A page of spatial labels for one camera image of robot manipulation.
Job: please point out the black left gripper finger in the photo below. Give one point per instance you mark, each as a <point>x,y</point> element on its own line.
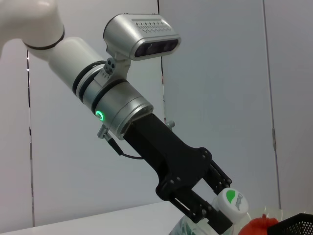
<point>218,182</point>
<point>215,216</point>

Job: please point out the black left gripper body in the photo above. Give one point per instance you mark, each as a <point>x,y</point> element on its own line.
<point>166,156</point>

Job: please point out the clear water bottle green label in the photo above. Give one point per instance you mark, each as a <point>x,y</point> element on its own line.
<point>232,203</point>

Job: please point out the red-orange fruit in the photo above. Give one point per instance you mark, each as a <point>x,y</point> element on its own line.
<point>259,226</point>

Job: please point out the black mesh pen holder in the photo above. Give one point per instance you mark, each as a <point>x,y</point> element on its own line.
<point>293,225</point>

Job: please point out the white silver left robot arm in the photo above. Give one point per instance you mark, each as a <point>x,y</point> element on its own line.
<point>73,63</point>

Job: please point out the pale green glass fruit plate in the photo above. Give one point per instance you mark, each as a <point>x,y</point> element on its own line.
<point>288,213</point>

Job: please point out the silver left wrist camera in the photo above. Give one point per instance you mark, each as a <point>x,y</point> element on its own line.
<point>137,36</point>

